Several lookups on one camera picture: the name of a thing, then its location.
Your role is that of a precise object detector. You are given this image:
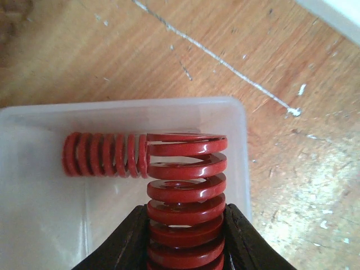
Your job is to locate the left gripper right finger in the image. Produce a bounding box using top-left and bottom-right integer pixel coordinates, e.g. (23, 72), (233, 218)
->
(223, 204), (295, 270)

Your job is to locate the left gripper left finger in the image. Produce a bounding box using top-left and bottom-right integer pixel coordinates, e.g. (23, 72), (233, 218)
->
(73, 204), (150, 270)

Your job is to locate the translucent plastic spring bin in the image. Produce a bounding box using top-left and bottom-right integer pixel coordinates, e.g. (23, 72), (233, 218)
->
(1, 97), (251, 269)

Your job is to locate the white peg board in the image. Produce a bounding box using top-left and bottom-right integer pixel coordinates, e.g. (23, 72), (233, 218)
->
(296, 0), (359, 46)

